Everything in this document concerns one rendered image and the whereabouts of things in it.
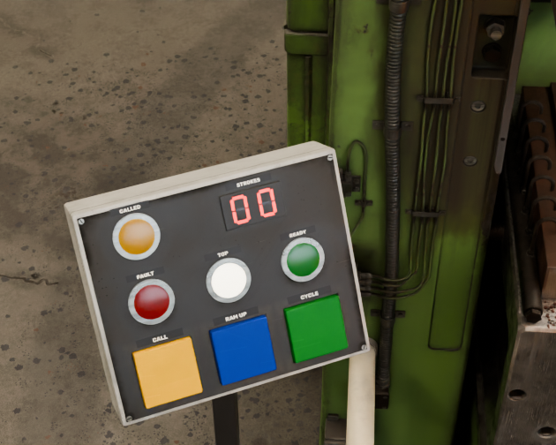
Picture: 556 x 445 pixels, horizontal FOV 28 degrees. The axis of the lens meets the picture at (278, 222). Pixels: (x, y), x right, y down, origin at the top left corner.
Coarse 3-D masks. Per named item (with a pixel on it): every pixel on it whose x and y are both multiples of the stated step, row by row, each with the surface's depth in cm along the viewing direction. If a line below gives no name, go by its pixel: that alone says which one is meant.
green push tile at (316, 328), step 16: (304, 304) 142; (320, 304) 142; (336, 304) 143; (288, 320) 141; (304, 320) 142; (320, 320) 143; (336, 320) 143; (304, 336) 143; (320, 336) 143; (336, 336) 144; (304, 352) 143; (320, 352) 144
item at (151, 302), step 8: (144, 288) 135; (152, 288) 136; (160, 288) 136; (136, 296) 135; (144, 296) 135; (152, 296) 136; (160, 296) 136; (168, 296) 136; (136, 304) 135; (144, 304) 136; (152, 304) 136; (160, 304) 136; (168, 304) 137; (144, 312) 136; (152, 312) 136; (160, 312) 136
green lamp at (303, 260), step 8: (296, 248) 140; (304, 248) 140; (312, 248) 141; (288, 256) 140; (296, 256) 140; (304, 256) 141; (312, 256) 141; (288, 264) 140; (296, 264) 141; (304, 264) 141; (312, 264) 141; (296, 272) 141; (304, 272) 141; (312, 272) 142
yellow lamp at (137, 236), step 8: (128, 224) 133; (136, 224) 133; (144, 224) 134; (120, 232) 133; (128, 232) 133; (136, 232) 133; (144, 232) 134; (152, 232) 134; (120, 240) 133; (128, 240) 133; (136, 240) 134; (144, 240) 134; (152, 240) 134; (128, 248) 134; (136, 248) 134; (144, 248) 134
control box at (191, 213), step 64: (128, 192) 137; (192, 192) 135; (256, 192) 137; (320, 192) 140; (128, 256) 134; (192, 256) 137; (256, 256) 139; (320, 256) 142; (128, 320) 136; (192, 320) 138; (128, 384) 137; (256, 384) 143
